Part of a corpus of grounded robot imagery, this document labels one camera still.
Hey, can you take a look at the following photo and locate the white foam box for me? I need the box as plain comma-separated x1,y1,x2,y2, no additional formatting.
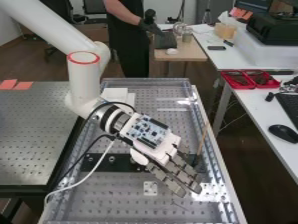
232,29,298,70

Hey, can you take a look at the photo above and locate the wooden desk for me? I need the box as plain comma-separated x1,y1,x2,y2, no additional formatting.
152,31,209,78

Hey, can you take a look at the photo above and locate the thin dark drill bit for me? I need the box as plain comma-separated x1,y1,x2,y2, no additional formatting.
172,201,191,212

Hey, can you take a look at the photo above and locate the thin stick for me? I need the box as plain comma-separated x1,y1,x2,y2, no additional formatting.
196,123,211,158

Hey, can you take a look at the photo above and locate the black cable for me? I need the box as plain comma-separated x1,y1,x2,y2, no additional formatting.
52,101,138,188

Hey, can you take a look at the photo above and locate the white desk with printer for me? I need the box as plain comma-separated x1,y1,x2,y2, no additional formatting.
191,22,298,73

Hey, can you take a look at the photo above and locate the black mouse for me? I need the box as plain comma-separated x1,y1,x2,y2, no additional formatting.
268,123,298,145

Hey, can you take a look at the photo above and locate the small black adapter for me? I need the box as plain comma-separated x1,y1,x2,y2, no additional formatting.
264,91,276,103

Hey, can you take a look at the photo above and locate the clear box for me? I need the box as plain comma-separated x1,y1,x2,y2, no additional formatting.
38,77,249,224

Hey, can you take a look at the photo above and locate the black laptop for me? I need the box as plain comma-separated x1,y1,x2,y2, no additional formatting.
155,31,179,50

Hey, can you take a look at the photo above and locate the black keyboard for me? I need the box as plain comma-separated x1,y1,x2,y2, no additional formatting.
275,92,298,132

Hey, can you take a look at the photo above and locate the white cable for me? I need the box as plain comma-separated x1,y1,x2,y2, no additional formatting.
42,138,118,216

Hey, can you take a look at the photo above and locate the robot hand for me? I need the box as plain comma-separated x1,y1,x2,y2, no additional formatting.
119,112,204,199

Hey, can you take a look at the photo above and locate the red tray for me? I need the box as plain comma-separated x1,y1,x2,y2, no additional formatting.
244,69,283,89
220,70,257,90

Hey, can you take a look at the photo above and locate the black printer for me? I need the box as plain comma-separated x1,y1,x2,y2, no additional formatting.
245,11,298,47

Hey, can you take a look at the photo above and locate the small white box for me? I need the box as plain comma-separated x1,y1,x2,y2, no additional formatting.
100,87,138,105

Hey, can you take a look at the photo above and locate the black plate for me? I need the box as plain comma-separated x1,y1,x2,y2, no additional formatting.
80,152,207,174

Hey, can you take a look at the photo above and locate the person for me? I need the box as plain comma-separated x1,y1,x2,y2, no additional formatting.
103,0,167,79

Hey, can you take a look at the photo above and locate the small white square plate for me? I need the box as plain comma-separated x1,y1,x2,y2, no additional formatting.
143,181,159,197

